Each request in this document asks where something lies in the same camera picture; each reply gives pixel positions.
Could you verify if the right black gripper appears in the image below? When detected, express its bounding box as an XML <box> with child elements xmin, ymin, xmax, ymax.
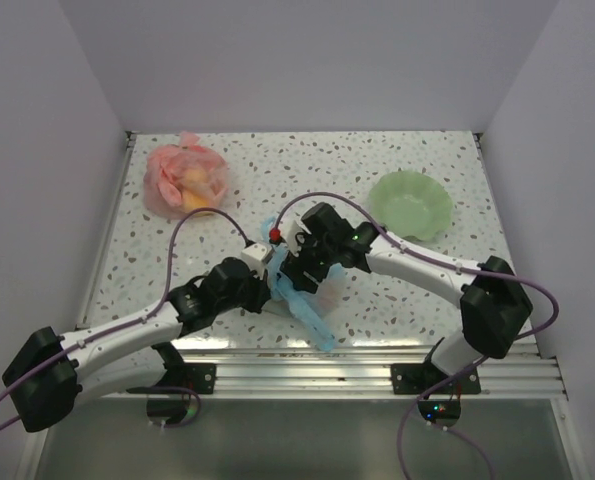
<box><xmin>280</xmin><ymin>228</ymin><xmax>337</xmax><ymax>294</ymax></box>

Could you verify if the blue printed plastic bag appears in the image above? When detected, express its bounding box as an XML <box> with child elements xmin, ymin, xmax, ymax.
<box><xmin>256</xmin><ymin>215</ymin><xmax>348</xmax><ymax>353</ymax></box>

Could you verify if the orange fruit in pink bag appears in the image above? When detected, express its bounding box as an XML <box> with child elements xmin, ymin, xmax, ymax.
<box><xmin>181</xmin><ymin>169</ymin><xmax>214</xmax><ymax>213</ymax></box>

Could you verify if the right black mounting bracket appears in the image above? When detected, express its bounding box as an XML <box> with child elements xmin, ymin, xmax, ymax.
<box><xmin>390</xmin><ymin>363</ymin><xmax>482</xmax><ymax>396</ymax></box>

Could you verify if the left black mounting bracket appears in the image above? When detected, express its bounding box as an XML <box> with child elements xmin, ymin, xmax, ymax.
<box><xmin>158</xmin><ymin>363</ymin><xmax>217</xmax><ymax>395</ymax></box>

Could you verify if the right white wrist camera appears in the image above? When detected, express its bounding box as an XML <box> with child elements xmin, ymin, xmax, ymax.
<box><xmin>268</xmin><ymin>218</ymin><xmax>308</xmax><ymax>256</ymax></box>

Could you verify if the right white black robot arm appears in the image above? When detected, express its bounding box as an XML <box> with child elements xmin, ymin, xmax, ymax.
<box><xmin>268</xmin><ymin>202</ymin><xmax>533</xmax><ymax>393</ymax></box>

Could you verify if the pink plastic bag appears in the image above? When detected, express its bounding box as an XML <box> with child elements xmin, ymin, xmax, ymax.
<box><xmin>143</xmin><ymin>132</ymin><xmax>228</xmax><ymax>220</ymax></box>

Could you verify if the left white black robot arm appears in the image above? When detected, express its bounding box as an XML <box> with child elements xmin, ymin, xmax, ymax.
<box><xmin>2</xmin><ymin>257</ymin><xmax>272</xmax><ymax>433</ymax></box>

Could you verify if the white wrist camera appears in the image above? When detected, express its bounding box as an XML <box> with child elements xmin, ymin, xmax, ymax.
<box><xmin>240</xmin><ymin>243</ymin><xmax>274</xmax><ymax>277</ymax></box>
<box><xmin>268</xmin><ymin>218</ymin><xmax>308</xmax><ymax>256</ymax></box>

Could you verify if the green wavy bowl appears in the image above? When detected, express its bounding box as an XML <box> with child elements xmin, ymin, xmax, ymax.
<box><xmin>368</xmin><ymin>170</ymin><xmax>453</xmax><ymax>241</ymax></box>

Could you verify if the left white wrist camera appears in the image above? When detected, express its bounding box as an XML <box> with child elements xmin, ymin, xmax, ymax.
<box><xmin>240</xmin><ymin>243</ymin><xmax>274</xmax><ymax>277</ymax></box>

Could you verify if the black mounting bracket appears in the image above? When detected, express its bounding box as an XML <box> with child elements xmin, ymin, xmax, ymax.
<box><xmin>158</xmin><ymin>363</ymin><xmax>217</xmax><ymax>395</ymax></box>
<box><xmin>390</xmin><ymin>363</ymin><xmax>482</xmax><ymax>396</ymax></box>

